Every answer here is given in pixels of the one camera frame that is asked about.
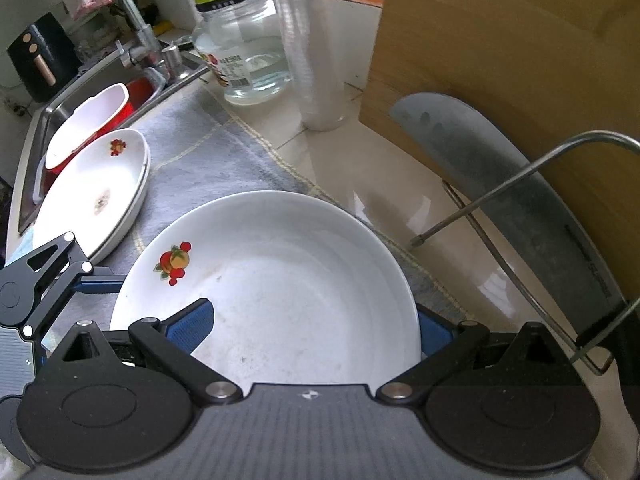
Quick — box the white plate with stain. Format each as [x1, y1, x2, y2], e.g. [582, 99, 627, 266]
[30, 128, 151, 261]

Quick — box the white plate back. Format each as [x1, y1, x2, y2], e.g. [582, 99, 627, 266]
[111, 191, 421, 390]

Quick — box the chrome kitchen faucet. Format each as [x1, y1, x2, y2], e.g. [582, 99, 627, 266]
[118, 0, 169, 80]

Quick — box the grey checked dish mat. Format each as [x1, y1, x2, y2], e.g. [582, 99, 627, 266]
[39, 77, 467, 356]

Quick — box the white colander basket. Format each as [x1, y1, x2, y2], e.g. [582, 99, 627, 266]
[44, 84, 134, 174]

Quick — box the red wash basin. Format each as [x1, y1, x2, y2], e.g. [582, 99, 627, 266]
[34, 75, 165, 196]

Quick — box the black air fryer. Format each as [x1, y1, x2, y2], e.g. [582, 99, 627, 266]
[6, 12, 81, 103]

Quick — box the soap dispenser pump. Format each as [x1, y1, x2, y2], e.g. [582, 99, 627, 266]
[162, 44, 190, 81]

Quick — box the glass jar yellow lid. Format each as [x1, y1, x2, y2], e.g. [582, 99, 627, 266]
[192, 0, 291, 106]

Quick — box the bamboo cutting board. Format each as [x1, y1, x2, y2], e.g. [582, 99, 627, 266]
[358, 0, 640, 288]

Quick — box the plastic wrap roll tall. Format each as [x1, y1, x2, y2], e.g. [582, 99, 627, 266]
[274, 0, 346, 131]

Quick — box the metal wire rack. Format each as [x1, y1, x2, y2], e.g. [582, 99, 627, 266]
[411, 130, 639, 384]

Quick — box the kitchen knife black handle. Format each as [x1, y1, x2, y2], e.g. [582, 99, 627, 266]
[390, 92, 639, 420]

